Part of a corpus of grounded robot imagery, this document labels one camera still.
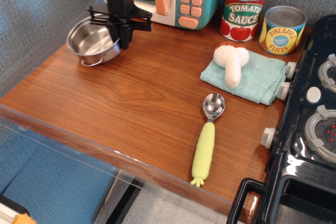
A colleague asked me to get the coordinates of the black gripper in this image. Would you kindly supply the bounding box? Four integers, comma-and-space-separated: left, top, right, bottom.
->
88, 0, 153, 50

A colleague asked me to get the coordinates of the small stainless steel pot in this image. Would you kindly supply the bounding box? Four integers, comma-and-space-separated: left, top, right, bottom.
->
66, 17, 122, 67

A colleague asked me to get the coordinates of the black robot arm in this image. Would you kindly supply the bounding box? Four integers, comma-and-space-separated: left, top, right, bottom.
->
88, 0, 153, 50

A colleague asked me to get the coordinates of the plush white mushroom toy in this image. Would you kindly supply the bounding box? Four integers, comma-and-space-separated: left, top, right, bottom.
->
213, 41, 250, 89

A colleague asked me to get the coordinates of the tomato sauce can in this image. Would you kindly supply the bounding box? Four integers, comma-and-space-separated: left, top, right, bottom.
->
220, 0, 266, 42

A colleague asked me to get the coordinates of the teal folded cloth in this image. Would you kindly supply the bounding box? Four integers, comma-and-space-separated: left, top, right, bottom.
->
200, 51, 287, 105

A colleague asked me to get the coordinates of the pineapple slices can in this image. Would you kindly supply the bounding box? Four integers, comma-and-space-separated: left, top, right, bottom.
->
259, 5, 307, 56

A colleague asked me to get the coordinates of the black table leg base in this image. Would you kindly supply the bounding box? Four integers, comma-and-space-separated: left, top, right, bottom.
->
103, 177, 145, 224

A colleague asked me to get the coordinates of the orange fuzzy object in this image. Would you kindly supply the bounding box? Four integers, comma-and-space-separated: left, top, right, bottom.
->
12, 214, 37, 224

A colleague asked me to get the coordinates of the black toy stove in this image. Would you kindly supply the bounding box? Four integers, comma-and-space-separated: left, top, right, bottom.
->
227, 15, 335, 223

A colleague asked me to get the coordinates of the spoon with yellow-green handle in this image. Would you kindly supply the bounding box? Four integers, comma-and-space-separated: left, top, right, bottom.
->
190, 93, 225, 187

